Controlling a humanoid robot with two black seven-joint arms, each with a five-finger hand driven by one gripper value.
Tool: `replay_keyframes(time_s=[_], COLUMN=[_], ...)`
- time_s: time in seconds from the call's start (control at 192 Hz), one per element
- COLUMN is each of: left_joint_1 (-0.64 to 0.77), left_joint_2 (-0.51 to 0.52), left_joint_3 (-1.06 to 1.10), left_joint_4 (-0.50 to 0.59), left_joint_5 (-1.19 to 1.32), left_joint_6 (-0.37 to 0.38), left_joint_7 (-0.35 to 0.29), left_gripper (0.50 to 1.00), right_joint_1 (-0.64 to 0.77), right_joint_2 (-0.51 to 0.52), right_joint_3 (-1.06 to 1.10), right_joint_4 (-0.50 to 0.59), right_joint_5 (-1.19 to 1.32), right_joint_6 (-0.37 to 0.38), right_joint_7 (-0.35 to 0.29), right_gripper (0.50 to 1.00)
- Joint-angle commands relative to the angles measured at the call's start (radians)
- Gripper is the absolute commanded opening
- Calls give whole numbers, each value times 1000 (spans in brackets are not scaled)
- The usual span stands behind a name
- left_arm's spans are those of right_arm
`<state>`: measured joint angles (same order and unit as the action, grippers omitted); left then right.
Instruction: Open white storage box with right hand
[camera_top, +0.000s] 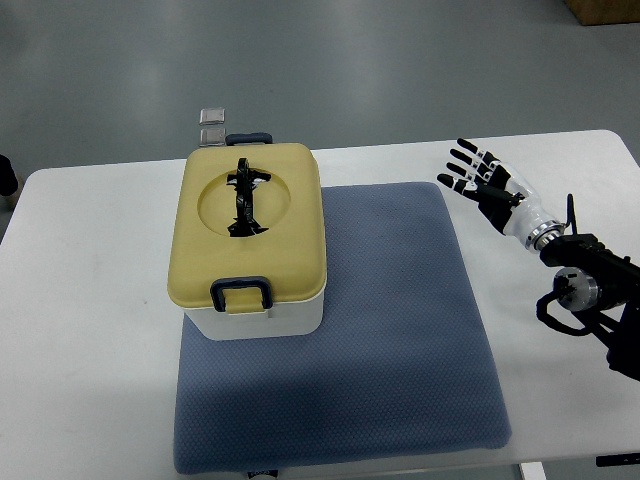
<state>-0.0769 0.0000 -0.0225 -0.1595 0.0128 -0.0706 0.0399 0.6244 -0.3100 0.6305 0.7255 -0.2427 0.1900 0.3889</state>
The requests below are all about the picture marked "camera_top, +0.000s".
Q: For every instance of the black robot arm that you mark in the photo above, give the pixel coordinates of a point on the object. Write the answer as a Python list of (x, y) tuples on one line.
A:
[(595, 292)]

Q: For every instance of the dark object at left edge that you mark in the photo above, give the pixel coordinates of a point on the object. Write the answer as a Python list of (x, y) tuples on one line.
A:
[(9, 183)]

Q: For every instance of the blue padded mat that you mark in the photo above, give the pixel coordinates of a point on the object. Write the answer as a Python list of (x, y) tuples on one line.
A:
[(400, 364)]

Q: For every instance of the yellow box lid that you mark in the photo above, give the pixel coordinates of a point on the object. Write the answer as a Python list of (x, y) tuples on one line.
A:
[(249, 229)]

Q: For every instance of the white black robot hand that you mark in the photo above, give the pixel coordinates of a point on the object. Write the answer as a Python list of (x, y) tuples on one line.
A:
[(502, 195)]

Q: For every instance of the black bracket under table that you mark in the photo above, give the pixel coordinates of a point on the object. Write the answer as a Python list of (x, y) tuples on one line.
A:
[(626, 459)]

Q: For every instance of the white storage box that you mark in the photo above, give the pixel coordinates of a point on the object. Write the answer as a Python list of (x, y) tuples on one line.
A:
[(272, 319)]

